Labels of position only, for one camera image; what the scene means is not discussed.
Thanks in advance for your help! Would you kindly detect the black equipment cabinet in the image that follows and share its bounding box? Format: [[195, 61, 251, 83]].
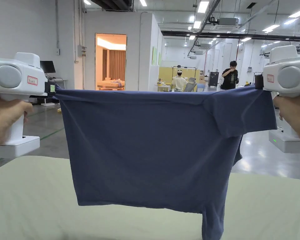
[[208, 71, 220, 88]]

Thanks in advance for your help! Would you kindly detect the dark blue shirt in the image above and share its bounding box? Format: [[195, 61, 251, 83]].
[[53, 86, 278, 240]]

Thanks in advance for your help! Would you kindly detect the wooden bed with beige bedding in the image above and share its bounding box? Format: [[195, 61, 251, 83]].
[[97, 77, 126, 91]]

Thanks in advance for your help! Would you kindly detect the desk with black monitor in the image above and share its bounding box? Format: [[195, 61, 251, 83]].
[[30, 60, 68, 107]]

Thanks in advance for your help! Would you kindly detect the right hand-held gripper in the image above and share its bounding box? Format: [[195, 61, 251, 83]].
[[255, 46, 300, 153]]

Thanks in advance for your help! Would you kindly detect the bed with pale green sheet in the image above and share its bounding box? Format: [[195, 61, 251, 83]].
[[0, 155, 300, 240]]

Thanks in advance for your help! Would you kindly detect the person's right hand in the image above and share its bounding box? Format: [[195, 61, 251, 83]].
[[273, 95, 300, 148]]

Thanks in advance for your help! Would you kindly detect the white table with small items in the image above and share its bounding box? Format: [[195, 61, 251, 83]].
[[154, 79, 172, 92]]

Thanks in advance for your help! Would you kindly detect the person's left hand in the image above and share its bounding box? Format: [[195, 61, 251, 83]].
[[0, 93, 34, 153]]

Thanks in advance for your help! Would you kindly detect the grey office chair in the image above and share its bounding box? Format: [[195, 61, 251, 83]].
[[184, 77, 198, 93]]

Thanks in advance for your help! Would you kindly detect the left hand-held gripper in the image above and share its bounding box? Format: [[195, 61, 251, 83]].
[[0, 52, 64, 154]]

